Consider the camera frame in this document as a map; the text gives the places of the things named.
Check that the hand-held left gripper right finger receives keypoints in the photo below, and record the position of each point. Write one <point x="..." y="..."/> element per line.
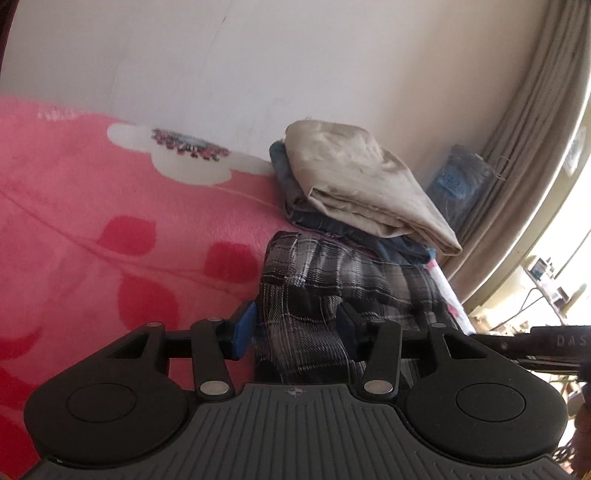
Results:
<point x="348" y="325"/>

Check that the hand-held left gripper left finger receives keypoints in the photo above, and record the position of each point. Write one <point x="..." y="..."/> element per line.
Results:
<point x="244" y="330"/>

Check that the black white plaid shirt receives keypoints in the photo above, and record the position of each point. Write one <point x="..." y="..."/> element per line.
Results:
<point x="314" y="286"/>

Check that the folded beige garment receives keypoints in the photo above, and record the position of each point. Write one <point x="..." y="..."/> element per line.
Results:
<point x="360" y="184"/>

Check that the folded blue jeans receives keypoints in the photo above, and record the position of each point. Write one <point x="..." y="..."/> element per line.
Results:
<point x="281" y="170"/>

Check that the blue water bottle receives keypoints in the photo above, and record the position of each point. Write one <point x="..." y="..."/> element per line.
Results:
<point x="457" y="184"/>

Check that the pink floral blanket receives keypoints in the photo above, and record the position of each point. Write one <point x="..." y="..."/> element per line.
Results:
<point x="92" y="207"/>

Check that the beige curtain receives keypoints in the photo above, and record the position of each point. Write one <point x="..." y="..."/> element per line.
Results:
<point x="526" y="152"/>

